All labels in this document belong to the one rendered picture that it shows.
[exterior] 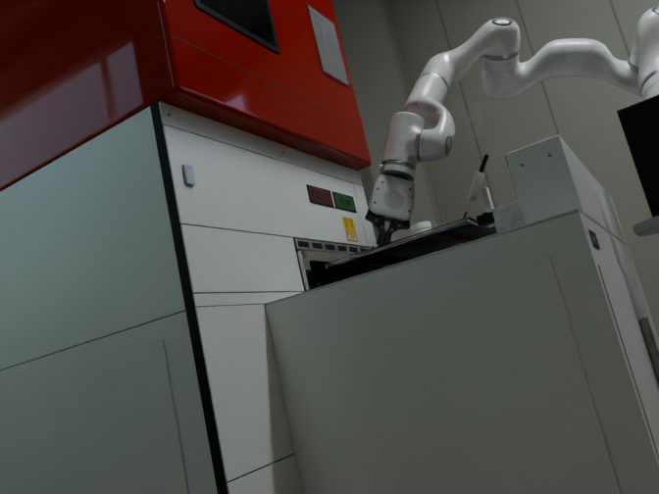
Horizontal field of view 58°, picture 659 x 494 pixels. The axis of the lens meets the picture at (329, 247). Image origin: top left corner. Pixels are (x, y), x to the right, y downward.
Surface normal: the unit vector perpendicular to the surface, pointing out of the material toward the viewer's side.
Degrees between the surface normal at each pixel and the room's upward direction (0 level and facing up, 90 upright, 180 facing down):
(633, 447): 90
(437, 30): 90
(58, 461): 90
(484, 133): 90
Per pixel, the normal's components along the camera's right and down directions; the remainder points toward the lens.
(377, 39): -0.54, -0.04
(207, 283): 0.83, -0.29
